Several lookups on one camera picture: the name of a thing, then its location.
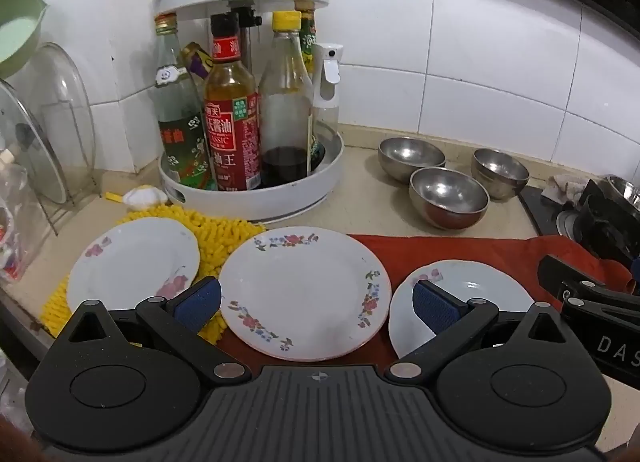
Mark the yellow chenille mat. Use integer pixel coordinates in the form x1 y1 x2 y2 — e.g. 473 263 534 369
39 204 267 345

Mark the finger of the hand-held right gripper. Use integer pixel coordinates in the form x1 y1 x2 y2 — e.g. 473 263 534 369
560 297 640 330
538 254 640 301

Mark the grey rag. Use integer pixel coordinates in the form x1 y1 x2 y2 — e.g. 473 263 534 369
542 173 591 204

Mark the soy sauce bottle red label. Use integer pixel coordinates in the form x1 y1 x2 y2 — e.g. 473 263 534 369
202 13 262 192

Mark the green bottle with yellow cap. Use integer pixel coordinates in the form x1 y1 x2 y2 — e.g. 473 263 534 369
294 0 321 93

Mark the purple and yellow packet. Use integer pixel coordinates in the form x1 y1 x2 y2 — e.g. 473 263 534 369
180 42 216 83

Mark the steel bowl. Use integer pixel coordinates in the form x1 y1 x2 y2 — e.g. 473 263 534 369
377 136 447 184
471 148 531 201
408 167 490 230

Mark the white and yellow scrubber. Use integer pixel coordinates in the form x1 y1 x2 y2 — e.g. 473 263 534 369
104 184 168 208

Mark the clear plastic bag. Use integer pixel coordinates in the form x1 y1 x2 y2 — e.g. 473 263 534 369
0 147 46 283

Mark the clear bottle with green label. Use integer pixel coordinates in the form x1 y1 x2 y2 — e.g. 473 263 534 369
154 13 218 191

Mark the large floral white plate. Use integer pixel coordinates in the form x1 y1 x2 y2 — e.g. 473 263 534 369
219 226 392 362

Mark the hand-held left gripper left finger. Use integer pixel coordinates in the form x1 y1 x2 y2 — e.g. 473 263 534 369
62 277 252 386

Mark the red cloth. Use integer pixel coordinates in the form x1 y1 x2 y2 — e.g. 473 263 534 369
215 233 636 368

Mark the white two-tier turntable rack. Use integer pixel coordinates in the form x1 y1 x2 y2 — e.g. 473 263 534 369
152 0 346 224

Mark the glass pot lid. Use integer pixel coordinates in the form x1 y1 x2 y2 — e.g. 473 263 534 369
22 42 97 204
0 77 68 205

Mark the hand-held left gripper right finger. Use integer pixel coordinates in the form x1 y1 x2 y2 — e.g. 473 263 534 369
386 279 575 386

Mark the small pale blue plate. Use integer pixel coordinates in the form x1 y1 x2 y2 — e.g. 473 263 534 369
388 258 537 359

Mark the white spray bottle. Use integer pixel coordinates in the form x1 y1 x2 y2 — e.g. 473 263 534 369
311 43 344 143

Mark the steel pot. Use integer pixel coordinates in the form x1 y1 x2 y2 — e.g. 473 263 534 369
602 174 640 213

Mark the pale green plastic basin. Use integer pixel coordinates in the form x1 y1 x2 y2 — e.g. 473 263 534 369
0 0 48 79

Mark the dark vinegar bottle yellow cap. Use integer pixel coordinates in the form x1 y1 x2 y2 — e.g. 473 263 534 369
258 10 316 189

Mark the small white pink-flower plate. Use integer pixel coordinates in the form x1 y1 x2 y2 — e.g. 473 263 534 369
66 217 201 315

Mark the black gas stove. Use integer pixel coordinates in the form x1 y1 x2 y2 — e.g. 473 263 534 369
517 177 640 263

